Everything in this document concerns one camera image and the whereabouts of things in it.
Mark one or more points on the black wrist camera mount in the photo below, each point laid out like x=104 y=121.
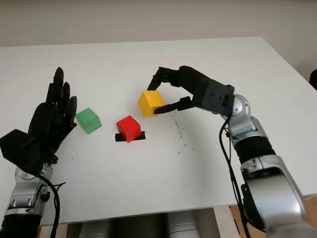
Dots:
x=215 y=96
x=19 y=148

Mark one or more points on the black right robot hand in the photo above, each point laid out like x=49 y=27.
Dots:
x=193 y=79

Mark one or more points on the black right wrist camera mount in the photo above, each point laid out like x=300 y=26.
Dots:
x=215 y=96

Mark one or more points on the white table leg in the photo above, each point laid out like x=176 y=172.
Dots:
x=224 y=223

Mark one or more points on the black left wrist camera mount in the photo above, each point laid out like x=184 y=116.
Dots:
x=19 y=148

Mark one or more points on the silver and black robot torso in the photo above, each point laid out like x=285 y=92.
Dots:
x=138 y=225

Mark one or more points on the green wooden cube block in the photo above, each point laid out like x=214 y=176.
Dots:
x=88 y=120

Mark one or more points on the yellow wooden cube block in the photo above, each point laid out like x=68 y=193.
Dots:
x=151 y=102

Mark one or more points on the black tape strip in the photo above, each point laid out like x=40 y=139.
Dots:
x=118 y=138

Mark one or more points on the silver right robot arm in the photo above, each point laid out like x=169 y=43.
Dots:
x=272 y=186

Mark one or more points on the red wooden cube block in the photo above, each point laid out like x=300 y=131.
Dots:
x=128 y=127

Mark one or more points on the black background object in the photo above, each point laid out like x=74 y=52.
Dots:
x=314 y=79

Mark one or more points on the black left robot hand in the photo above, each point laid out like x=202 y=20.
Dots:
x=49 y=124

